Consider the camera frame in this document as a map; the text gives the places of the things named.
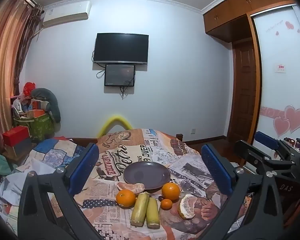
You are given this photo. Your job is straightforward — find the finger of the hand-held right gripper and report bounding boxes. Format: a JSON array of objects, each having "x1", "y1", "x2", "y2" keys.
[
  {"x1": 254, "y1": 131, "x2": 300, "y2": 160},
  {"x1": 234, "y1": 140, "x2": 297, "y2": 178}
]

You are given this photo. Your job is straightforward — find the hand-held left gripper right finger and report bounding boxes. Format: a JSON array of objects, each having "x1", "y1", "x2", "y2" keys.
[{"x1": 197, "y1": 144, "x2": 282, "y2": 240}]

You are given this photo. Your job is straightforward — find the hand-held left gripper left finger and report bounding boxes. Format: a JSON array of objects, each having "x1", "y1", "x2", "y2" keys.
[{"x1": 17, "y1": 142, "x2": 105, "y2": 240}]

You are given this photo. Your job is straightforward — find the pomelo piece with white pith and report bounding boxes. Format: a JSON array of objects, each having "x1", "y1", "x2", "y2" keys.
[{"x1": 177, "y1": 194, "x2": 198, "y2": 220}]

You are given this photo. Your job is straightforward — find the large orange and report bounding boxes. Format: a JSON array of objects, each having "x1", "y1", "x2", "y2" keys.
[
  {"x1": 161, "y1": 182, "x2": 181, "y2": 202},
  {"x1": 116, "y1": 189, "x2": 136, "y2": 207}
]

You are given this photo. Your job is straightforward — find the purple plate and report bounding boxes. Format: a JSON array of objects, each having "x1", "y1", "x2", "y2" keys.
[{"x1": 123, "y1": 161, "x2": 171, "y2": 190}]

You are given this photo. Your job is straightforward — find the small tangerine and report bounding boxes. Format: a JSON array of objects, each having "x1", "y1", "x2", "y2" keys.
[{"x1": 160, "y1": 198, "x2": 173, "y2": 210}]

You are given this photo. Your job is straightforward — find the yellow corn cob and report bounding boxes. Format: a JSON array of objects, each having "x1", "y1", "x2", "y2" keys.
[
  {"x1": 130, "y1": 192, "x2": 150, "y2": 227},
  {"x1": 146, "y1": 197, "x2": 160, "y2": 229}
]

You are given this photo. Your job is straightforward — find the brown wooden door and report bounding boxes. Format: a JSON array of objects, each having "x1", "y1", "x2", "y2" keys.
[{"x1": 226, "y1": 39, "x2": 262, "y2": 143}]

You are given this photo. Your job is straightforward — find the yellow foam tube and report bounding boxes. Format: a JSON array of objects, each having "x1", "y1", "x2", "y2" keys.
[{"x1": 97, "y1": 114, "x2": 133, "y2": 138}]

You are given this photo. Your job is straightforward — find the newspaper printed blanket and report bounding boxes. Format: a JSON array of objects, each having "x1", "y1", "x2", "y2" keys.
[{"x1": 0, "y1": 128, "x2": 255, "y2": 240}]

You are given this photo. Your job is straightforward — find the green patterned bag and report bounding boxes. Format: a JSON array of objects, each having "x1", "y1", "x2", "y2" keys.
[{"x1": 14, "y1": 110, "x2": 56, "y2": 140}]

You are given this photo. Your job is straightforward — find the dark grey box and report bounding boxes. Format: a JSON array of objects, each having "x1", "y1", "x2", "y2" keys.
[{"x1": 4, "y1": 136, "x2": 33, "y2": 157}]

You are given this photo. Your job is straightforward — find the orange box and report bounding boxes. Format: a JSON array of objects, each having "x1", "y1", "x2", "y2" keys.
[{"x1": 27, "y1": 109, "x2": 45, "y2": 118}]

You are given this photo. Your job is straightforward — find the red box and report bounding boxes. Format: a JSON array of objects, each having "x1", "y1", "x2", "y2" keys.
[{"x1": 2, "y1": 126, "x2": 30, "y2": 146}]

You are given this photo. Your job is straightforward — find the white sliding door with hearts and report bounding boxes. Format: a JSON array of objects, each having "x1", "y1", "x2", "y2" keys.
[{"x1": 251, "y1": 5, "x2": 300, "y2": 143}]

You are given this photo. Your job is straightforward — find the red plastic bag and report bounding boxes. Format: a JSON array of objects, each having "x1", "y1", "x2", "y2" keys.
[{"x1": 23, "y1": 82, "x2": 37, "y2": 97}]

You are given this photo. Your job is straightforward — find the wooden overhead wardrobe cabinet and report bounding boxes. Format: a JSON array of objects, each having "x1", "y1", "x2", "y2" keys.
[{"x1": 203, "y1": 0, "x2": 297, "y2": 43}]

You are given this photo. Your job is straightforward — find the striped orange curtain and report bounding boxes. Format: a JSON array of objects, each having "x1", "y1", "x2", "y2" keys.
[{"x1": 0, "y1": 0, "x2": 38, "y2": 150}]

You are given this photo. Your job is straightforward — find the brown patterned curtain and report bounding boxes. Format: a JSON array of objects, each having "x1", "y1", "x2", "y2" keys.
[{"x1": 14, "y1": 4, "x2": 44, "y2": 98}]

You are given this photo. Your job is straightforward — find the white air conditioner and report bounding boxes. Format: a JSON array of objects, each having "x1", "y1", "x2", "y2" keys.
[{"x1": 42, "y1": 0, "x2": 92, "y2": 27}]

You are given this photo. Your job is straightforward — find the small black wall monitor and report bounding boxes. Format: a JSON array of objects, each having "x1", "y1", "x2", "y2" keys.
[{"x1": 104, "y1": 64, "x2": 136, "y2": 87}]

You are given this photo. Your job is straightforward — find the black wall television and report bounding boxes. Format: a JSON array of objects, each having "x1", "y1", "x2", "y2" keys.
[{"x1": 93, "y1": 33, "x2": 149, "y2": 65}]

